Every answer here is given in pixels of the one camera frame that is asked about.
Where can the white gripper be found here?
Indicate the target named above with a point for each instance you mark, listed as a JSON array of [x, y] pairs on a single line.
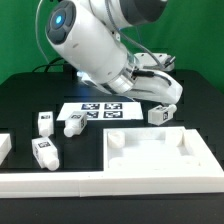
[[155, 85]]

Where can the white square tabletop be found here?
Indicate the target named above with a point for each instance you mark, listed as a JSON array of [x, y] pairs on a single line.
[[172, 149]]

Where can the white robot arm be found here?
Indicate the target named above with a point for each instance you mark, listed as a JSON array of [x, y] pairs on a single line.
[[87, 33]]

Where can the white sheet with markers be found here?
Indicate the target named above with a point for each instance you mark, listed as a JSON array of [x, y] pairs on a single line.
[[103, 110]]

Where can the white U-shaped fence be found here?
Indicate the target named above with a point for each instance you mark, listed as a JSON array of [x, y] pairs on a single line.
[[106, 183]]

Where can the white block at left edge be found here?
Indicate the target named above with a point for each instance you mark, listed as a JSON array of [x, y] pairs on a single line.
[[5, 146]]

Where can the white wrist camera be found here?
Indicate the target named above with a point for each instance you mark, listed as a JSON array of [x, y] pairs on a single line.
[[159, 61]]

